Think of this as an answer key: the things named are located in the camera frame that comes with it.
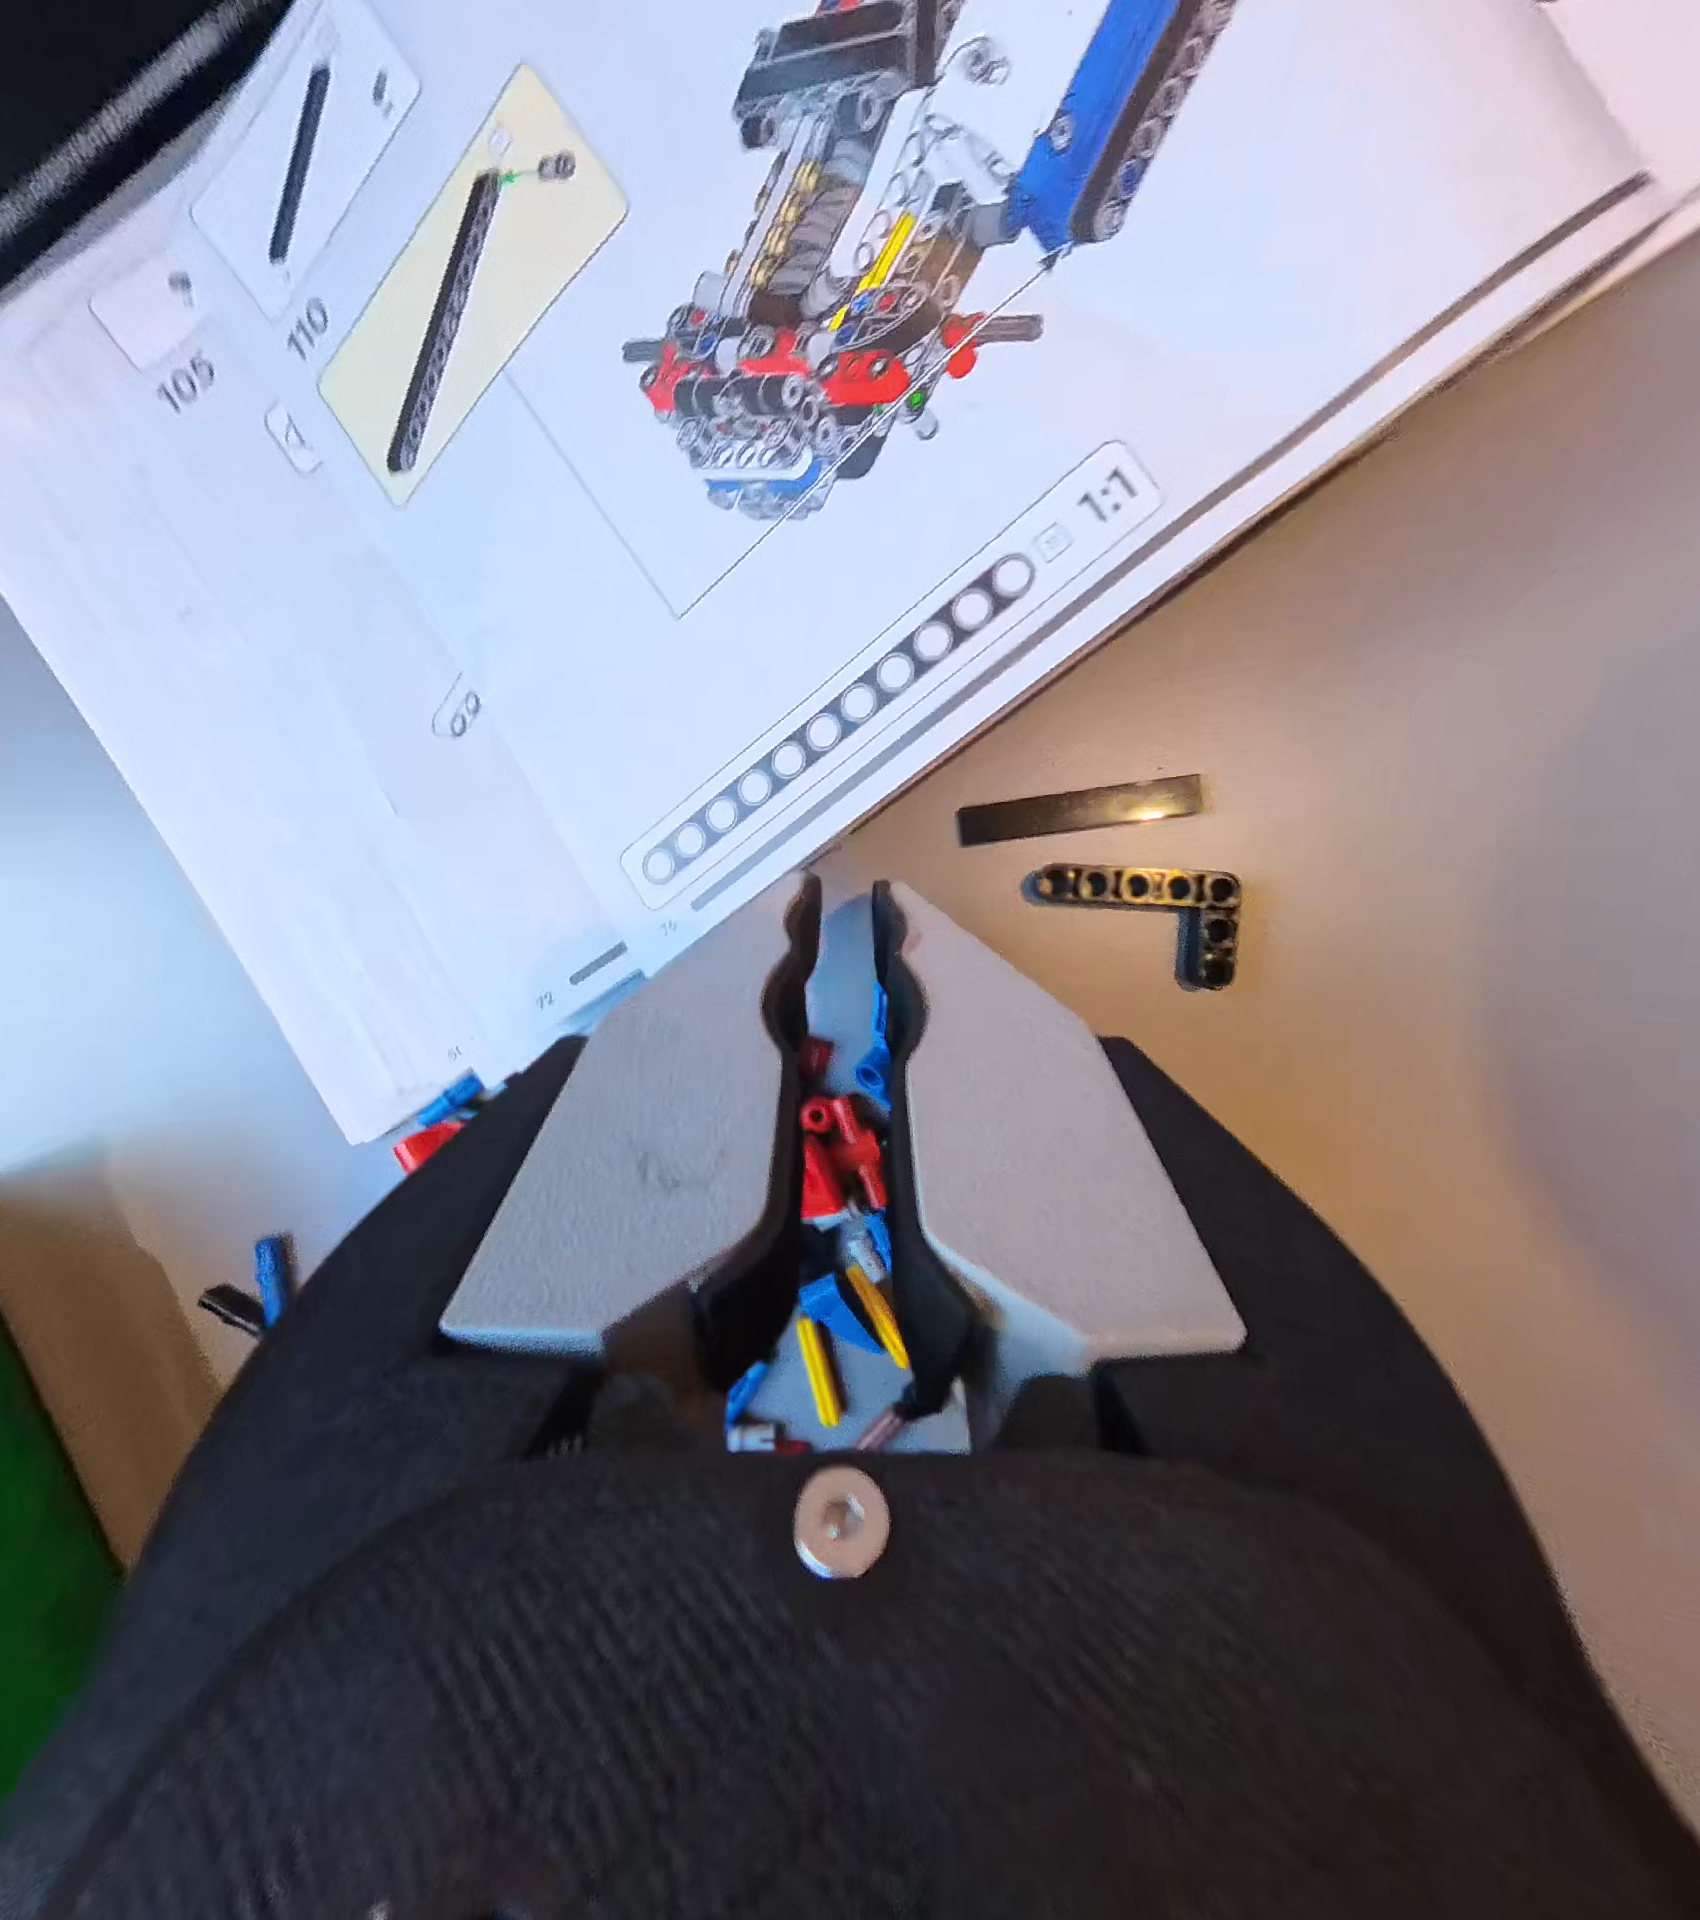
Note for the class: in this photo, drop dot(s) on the grey desk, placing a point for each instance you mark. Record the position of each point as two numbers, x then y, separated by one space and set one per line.
1390 1200

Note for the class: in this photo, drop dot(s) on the pile of small brick parts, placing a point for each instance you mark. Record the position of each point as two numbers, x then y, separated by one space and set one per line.
835 1141

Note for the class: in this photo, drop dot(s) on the black L-shaped beam brick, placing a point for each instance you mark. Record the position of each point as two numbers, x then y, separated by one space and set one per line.
1135 884

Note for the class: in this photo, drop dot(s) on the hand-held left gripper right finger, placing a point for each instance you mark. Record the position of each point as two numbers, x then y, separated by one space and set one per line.
1074 1185

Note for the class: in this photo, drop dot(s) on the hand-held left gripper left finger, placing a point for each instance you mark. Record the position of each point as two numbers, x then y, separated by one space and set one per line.
594 1200

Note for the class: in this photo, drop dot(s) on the open instruction booklet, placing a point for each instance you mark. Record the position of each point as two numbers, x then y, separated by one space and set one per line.
341 674

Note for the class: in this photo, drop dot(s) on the black flat tile brick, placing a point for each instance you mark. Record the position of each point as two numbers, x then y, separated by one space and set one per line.
1074 812

